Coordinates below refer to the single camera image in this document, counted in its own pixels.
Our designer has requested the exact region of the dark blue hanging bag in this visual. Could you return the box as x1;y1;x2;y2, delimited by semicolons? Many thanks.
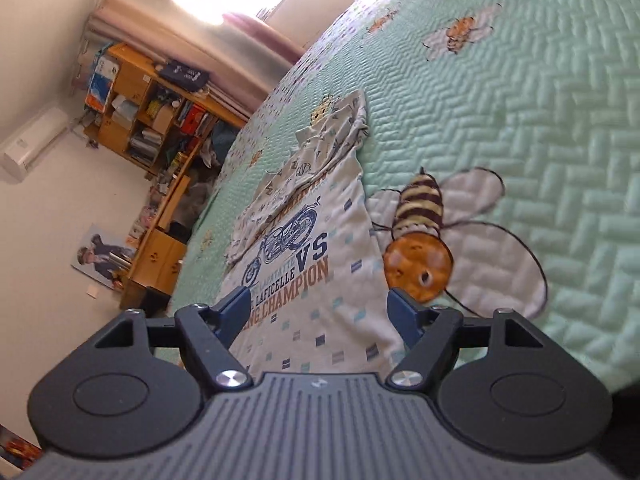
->
157;61;209;93

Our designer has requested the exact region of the wooden bookshelf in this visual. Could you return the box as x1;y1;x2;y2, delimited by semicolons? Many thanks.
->
85;42;247;309

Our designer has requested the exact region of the white air conditioner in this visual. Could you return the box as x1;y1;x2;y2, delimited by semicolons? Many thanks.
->
1;106;70;181

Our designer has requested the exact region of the portrait poster on wall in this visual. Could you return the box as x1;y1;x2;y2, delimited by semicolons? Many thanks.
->
70;224;136;290

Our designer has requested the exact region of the pink curtain left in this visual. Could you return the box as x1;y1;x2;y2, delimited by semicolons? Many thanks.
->
87;0;304;117

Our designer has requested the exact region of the green quilted bee bedspread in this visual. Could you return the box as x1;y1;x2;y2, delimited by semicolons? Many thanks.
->
171;0;639;391

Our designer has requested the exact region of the white letter-print shirt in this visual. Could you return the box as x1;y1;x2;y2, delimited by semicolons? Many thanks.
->
220;90;405;378

